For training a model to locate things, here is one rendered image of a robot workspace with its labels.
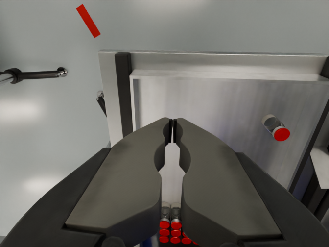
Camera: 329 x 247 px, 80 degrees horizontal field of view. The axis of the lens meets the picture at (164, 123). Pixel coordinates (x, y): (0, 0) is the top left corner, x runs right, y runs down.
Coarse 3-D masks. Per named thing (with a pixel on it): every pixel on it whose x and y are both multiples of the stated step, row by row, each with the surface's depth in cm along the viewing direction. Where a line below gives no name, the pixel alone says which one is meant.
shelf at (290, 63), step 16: (112, 64) 28; (144, 64) 28; (160, 64) 28; (176, 64) 28; (192, 64) 28; (208, 64) 28; (224, 64) 28; (240, 64) 28; (256, 64) 28; (272, 64) 27; (288, 64) 27; (304, 64) 27; (320, 64) 27; (112, 80) 30; (112, 96) 31; (112, 112) 32; (112, 128) 34; (112, 144) 35; (304, 176) 37; (304, 192) 38
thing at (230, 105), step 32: (160, 96) 30; (192, 96) 30; (224, 96) 30; (256, 96) 30; (288, 96) 29; (320, 96) 27; (224, 128) 32; (256, 128) 32; (288, 128) 32; (256, 160) 35; (288, 160) 33
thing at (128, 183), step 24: (168, 120) 12; (120, 144) 9; (144, 144) 9; (120, 168) 8; (144, 168) 8; (96, 192) 7; (120, 192) 7; (144, 192) 7; (72, 216) 6; (96, 216) 6; (120, 216) 6; (144, 216) 6; (144, 240) 7
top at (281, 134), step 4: (280, 128) 27; (284, 128) 27; (276, 132) 27; (280, 132) 27; (284, 132) 27; (288, 132) 27; (276, 136) 27; (280, 136) 27; (284, 136) 27; (288, 136) 27; (280, 140) 28
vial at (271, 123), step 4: (264, 116) 31; (268, 116) 30; (272, 116) 30; (264, 120) 30; (268, 120) 30; (272, 120) 29; (276, 120) 29; (264, 124) 30; (268, 124) 29; (272, 124) 28; (276, 124) 28; (280, 124) 28; (268, 128) 29; (272, 128) 28; (276, 128) 27; (272, 132) 28
